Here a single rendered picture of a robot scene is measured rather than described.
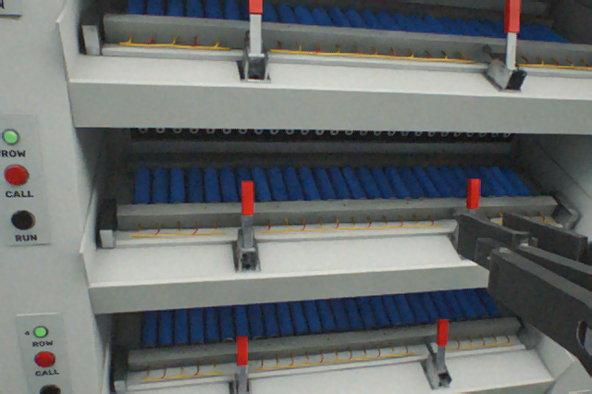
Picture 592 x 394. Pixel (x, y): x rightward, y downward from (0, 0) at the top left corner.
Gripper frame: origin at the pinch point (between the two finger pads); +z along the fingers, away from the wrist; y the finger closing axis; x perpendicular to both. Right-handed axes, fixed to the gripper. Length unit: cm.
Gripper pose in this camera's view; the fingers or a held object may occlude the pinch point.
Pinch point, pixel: (514, 245)
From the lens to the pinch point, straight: 34.8
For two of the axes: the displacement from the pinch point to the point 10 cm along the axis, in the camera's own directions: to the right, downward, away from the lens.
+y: 9.7, -0.1, 2.2
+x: 0.3, -9.8, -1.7
